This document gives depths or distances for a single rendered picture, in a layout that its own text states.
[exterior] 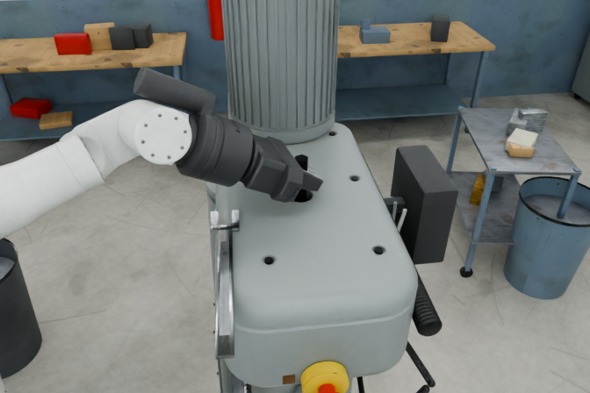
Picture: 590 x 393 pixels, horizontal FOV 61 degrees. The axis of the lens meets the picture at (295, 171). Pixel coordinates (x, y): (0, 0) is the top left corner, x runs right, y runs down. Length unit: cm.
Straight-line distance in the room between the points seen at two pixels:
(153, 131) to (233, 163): 12
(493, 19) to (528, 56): 63
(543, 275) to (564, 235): 33
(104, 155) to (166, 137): 11
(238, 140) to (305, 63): 24
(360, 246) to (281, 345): 16
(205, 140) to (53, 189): 18
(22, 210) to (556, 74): 602
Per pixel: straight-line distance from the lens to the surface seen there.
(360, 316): 62
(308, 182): 73
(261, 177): 66
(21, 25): 532
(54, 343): 325
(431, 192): 109
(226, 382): 177
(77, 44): 461
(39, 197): 61
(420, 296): 74
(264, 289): 61
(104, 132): 67
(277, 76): 82
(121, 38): 458
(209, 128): 62
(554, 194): 352
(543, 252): 324
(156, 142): 58
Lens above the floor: 233
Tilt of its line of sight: 33 degrees down
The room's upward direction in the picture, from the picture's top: straight up
